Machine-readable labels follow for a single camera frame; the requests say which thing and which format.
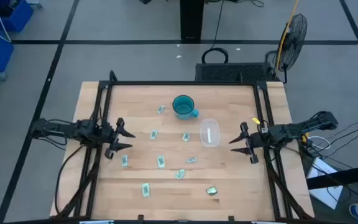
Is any white coiled cable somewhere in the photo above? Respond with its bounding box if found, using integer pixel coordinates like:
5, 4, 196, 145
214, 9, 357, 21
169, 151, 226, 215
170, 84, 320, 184
308, 135, 331, 151

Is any black floor fan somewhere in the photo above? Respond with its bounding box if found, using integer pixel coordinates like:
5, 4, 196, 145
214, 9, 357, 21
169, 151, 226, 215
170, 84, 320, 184
265, 13, 308, 84

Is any thin black cable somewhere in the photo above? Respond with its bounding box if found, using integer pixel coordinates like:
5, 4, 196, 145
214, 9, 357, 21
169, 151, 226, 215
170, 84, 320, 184
321, 121, 358, 156

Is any coiled black cable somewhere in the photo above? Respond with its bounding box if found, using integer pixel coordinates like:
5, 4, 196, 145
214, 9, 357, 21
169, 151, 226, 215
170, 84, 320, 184
201, 0, 229, 65

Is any white paper sheet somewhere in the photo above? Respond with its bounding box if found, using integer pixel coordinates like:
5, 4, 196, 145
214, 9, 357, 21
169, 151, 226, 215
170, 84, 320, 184
306, 157, 344, 210

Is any yellow cable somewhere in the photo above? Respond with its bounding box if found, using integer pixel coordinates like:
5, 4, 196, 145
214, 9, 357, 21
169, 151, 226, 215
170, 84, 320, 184
273, 0, 300, 75

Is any black perforated computer case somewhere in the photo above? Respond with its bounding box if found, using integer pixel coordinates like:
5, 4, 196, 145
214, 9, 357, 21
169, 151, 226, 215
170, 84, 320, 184
194, 62, 276, 83

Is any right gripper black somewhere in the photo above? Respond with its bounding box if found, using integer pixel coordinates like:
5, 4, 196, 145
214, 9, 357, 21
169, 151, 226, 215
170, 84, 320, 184
228, 121, 270, 165

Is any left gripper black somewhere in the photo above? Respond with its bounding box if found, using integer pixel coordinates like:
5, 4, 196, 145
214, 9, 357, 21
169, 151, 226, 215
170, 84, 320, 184
99, 117, 136, 161

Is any black column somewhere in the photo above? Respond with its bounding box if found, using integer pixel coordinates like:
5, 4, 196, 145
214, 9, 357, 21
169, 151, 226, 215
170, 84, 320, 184
180, 0, 205, 44

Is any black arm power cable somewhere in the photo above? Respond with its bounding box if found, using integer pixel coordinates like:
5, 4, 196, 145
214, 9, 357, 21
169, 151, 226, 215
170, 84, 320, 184
54, 144, 86, 215

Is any clear plastic container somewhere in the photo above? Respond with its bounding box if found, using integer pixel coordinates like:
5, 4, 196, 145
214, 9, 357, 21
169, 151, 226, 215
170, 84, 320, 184
200, 119, 221, 148

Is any teal mug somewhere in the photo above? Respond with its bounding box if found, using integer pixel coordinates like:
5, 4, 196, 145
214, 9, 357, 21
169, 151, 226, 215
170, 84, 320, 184
172, 95, 200, 121

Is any black metal bar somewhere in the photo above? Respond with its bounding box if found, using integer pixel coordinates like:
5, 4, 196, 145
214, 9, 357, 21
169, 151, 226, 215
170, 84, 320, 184
306, 163, 358, 190

